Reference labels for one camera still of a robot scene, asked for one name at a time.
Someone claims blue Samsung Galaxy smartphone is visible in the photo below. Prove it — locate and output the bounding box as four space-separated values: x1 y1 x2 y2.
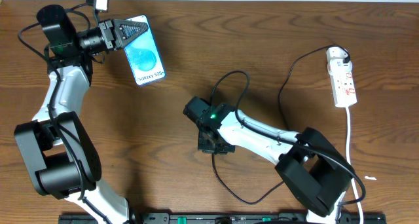
124 15 166 86

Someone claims black USB charging cable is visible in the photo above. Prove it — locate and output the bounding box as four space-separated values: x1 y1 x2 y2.
211 45 352 206

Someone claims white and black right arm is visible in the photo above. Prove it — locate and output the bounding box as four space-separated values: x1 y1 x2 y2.
183 97 355 223

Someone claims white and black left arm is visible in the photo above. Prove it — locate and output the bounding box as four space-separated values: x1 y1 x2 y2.
14 5 149 223

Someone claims white USB charger adapter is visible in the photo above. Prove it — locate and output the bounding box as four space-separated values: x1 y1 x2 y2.
326 47 350 64

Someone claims white power strip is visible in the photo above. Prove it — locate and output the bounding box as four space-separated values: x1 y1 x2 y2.
327 59 357 108

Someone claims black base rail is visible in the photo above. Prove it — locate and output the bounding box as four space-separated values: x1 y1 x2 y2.
58 212 387 224

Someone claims white power strip cord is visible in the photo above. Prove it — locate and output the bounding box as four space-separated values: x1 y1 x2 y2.
345 106 376 224

